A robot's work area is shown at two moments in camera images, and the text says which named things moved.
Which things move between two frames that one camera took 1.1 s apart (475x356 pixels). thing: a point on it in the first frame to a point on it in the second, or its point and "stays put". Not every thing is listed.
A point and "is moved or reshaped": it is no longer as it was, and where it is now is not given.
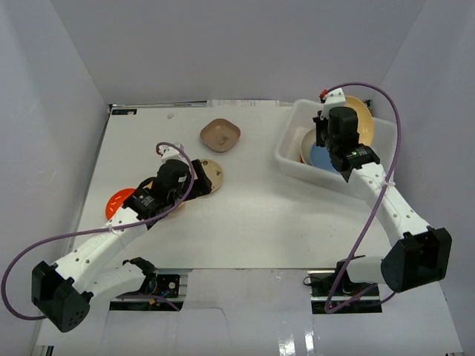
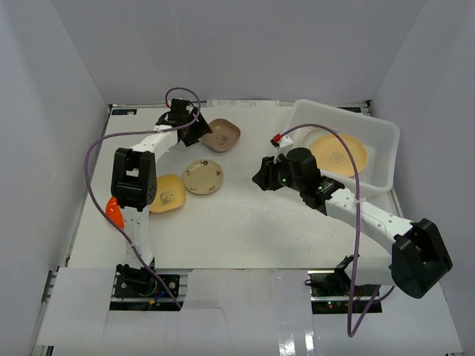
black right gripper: (320, 120) to (265, 178)
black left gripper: (202, 174) to (194, 130)
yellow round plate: (365, 124) is moved or reshaped
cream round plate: (309, 139) stays put
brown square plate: (220, 134) stays put
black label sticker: (123, 111) stays put
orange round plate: (116, 200) stays put
